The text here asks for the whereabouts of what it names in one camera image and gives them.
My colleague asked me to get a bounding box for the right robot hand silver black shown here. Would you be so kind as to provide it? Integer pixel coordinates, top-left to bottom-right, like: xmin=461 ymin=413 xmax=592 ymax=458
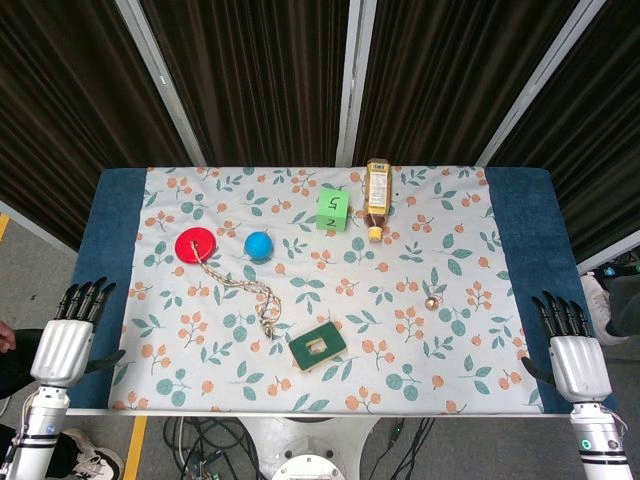
xmin=519 ymin=289 xmax=613 ymax=404

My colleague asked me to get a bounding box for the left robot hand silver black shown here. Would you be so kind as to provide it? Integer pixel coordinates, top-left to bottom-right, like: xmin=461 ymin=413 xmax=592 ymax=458
xmin=29 ymin=276 xmax=127 ymax=390

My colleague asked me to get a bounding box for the small gold bell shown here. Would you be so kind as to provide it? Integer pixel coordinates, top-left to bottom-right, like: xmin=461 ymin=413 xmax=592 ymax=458
xmin=422 ymin=279 xmax=449 ymax=310

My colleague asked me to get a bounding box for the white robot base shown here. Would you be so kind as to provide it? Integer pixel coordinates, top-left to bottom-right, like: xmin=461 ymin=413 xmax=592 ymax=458
xmin=237 ymin=414 xmax=387 ymax=480

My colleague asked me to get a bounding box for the person with dark sleeve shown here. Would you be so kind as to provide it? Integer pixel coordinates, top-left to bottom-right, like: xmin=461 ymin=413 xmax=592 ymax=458
xmin=0 ymin=319 xmax=49 ymax=400

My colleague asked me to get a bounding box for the person in dark clothes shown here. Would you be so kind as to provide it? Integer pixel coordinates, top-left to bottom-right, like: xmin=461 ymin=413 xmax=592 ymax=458
xmin=597 ymin=249 xmax=640 ymax=346

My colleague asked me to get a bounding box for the black white sneaker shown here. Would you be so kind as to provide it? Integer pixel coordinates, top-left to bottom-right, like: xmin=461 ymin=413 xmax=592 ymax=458
xmin=63 ymin=427 xmax=125 ymax=480

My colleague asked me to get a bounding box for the blue table cover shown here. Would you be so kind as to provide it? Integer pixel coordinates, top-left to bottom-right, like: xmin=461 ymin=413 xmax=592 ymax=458
xmin=67 ymin=167 xmax=617 ymax=415

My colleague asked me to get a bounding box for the red round disc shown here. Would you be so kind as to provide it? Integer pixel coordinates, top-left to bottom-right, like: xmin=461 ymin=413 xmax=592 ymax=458
xmin=174 ymin=227 xmax=219 ymax=264

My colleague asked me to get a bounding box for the blue ball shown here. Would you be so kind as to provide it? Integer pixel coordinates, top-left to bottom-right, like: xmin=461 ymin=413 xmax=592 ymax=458
xmin=244 ymin=231 xmax=274 ymax=261

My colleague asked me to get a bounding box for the green yellow sponge with hole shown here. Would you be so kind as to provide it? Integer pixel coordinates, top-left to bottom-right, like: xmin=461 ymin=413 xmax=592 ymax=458
xmin=288 ymin=322 xmax=348 ymax=375

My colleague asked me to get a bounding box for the dark pleated curtain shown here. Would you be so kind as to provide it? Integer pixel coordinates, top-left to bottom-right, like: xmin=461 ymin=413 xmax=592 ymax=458
xmin=352 ymin=0 xmax=582 ymax=167
xmin=492 ymin=0 xmax=640 ymax=265
xmin=141 ymin=0 xmax=352 ymax=167
xmin=0 ymin=0 xmax=195 ymax=252

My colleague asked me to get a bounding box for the floral print tablecloth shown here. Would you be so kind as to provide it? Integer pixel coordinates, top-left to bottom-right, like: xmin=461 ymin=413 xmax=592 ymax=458
xmin=108 ymin=166 xmax=545 ymax=415

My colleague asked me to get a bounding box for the honey bottle yellow cap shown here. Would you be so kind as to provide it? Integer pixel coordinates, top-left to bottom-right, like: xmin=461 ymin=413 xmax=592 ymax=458
xmin=363 ymin=158 xmax=393 ymax=243

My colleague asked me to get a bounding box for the green numbered cube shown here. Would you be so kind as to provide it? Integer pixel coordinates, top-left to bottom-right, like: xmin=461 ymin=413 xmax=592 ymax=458
xmin=316 ymin=187 xmax=350 ymax=232

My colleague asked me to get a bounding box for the black cable bundle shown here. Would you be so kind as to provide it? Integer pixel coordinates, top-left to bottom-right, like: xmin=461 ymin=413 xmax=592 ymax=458
xmin=163 ymin=416 xmax=254 ymax=480
xmin=382 ymin=416 xmax=437 ymax=480

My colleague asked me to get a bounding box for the braided beige rope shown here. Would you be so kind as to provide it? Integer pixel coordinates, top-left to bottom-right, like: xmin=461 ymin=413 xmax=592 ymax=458
xmin=191 ymin=239 xmax=283 ymax=343

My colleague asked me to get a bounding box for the white frame post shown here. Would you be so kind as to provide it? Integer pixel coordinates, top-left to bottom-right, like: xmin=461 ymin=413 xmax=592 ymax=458
xmin=476 ymin=0 xmax=609 ymax=167
xmin=113 ymin=0 xmax=207 ymax=167
xmin=334 ymin=0 xmax=378 ymax=167

